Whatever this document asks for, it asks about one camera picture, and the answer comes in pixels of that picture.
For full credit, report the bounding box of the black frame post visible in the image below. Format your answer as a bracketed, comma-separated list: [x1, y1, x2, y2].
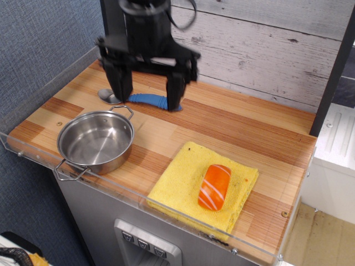
[100, 0, 126, 37]
[309, 7, 354, 137]

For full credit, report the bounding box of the right black frame post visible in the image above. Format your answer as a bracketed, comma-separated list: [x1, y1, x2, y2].
[309, 7, 354, 137]

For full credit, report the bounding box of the orange salmon sushi toy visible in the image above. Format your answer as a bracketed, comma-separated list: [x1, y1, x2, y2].
[197, 165, 232, 212]

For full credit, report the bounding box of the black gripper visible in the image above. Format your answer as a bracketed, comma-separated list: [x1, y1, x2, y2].
[96, 1, 200, 111]

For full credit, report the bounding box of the left black frame post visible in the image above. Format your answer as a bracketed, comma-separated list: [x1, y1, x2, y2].
[100, 0, 126, 37]

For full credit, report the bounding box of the small steel pot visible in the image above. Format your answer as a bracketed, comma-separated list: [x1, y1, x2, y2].
[54, 105, 134, 181]

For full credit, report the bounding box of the blue handled metal spoon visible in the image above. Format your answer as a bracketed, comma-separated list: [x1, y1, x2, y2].
[98, 89, 168, 110]

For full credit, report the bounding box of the yellow rag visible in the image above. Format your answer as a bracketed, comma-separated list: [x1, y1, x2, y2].
[147, 142, 258, 242]

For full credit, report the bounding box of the black braided cable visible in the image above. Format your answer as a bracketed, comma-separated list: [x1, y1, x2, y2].
[0, 247, 31, 266]

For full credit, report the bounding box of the silver button panel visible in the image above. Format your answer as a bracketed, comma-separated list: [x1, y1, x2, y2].
[114, 218, 182, 265]

